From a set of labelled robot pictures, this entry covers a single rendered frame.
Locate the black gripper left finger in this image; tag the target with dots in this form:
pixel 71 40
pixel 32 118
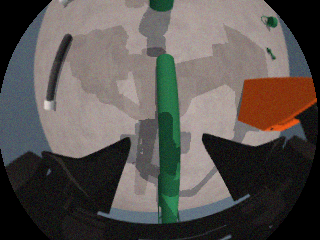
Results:
pixel 97 175

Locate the green post with cap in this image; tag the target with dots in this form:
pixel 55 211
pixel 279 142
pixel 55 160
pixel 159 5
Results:
pixel 161 5

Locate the green horizontal pipe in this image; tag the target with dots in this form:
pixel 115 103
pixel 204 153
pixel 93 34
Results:
pixel 169 133

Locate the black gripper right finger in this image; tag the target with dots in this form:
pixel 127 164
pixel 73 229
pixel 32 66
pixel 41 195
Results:
pixel 239 164

